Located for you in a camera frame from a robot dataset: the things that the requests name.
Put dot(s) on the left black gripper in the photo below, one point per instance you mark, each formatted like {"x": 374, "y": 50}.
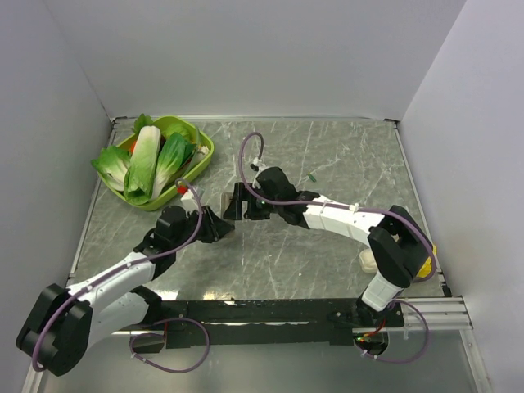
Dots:
{"x": 214, "y": 227}

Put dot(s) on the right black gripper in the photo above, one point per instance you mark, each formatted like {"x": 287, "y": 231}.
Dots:
{"x": 235, "y": 210}

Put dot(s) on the beige remote control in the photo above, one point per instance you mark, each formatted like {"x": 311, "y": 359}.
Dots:
{"x": 225, "y": 201}

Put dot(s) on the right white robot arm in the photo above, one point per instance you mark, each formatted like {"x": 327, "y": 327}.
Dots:
{"x": 399, "y": 247}

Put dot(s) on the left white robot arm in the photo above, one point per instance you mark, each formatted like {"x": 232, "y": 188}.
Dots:
{"x": 65, "y": 321}

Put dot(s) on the green bok choy right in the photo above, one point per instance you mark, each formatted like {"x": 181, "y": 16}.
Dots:
{"x": 175, "y": 152}

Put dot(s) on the long white green cabbage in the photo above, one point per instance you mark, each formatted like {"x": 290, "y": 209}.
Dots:
{"x": 138, "y": 182}

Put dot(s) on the green plastic basket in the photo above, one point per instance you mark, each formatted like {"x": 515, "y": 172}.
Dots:
{"x": 196, "y": 163}

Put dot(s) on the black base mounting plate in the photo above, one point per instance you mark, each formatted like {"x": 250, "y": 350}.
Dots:
{"x": 258, "y": 322}

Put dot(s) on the green lettuce leaf left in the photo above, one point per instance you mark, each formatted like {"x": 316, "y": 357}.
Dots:
{"x": 112, "y": 166}

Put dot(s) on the yellow napa cabbage toy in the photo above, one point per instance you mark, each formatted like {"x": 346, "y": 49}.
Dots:
{"x": 368, "y": 263}

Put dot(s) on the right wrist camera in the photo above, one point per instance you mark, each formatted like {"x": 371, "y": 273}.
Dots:
{"x": 258, "y": 165}

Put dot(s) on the aluminium rail frame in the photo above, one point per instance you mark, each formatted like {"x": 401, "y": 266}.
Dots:
{"x": 355, "y": 162}

